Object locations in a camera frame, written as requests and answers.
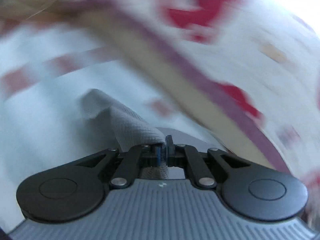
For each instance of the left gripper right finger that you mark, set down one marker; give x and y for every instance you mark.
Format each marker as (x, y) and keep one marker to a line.
(249, 189)

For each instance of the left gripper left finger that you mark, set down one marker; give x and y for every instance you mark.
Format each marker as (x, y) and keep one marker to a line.
(73, 190)

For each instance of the grey knit sweatshirt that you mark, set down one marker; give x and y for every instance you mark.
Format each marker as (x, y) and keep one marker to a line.
(120, 127)

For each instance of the checkered white pink mat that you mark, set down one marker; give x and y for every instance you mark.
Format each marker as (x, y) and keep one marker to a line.
(45, 70)

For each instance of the white bear print quilt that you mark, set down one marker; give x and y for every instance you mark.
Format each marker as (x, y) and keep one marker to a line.
(269, 53)

